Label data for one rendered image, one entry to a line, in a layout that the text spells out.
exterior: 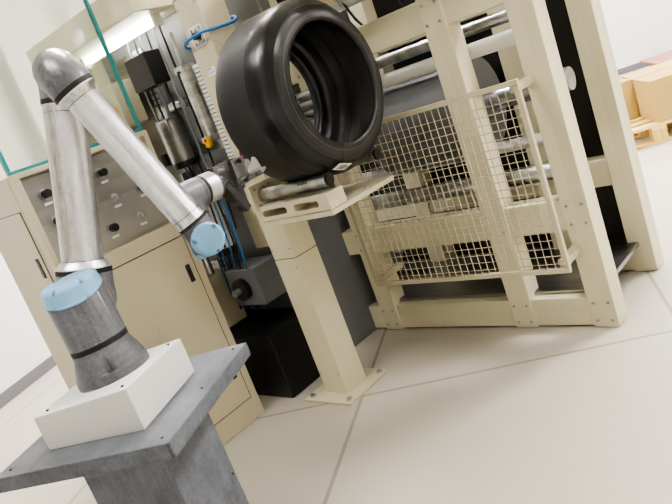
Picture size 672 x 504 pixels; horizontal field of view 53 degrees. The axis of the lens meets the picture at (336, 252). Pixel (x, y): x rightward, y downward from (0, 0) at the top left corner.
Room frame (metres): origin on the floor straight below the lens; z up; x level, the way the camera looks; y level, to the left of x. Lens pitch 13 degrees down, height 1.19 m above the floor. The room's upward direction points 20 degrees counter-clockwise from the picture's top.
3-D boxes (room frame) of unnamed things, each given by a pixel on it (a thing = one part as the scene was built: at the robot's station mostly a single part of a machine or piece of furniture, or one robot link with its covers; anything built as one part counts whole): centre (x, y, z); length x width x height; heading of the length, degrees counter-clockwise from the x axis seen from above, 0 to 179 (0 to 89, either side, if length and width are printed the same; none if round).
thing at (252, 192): (2.58, 0.08, 0.90); 0.40 x 0.03 x 0.10; 135
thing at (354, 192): (2.46, -0.04, 0.80); 0.37 x 0.36 x 0.02; 135
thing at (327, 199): (2.36, 0.06, 0.84); 0.36 x 0.09 x 0.06; 45
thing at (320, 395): (2.62, 0.15, 0.01); 0.27 x 0.27 x 0.02; 45
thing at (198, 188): (1.94, 0.35, 1.03); 0.12 x 0.09 x 0.10; 135
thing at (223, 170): (2.06, 0.23, 1.04); 0.12 x 0.08 x 0.09; 135
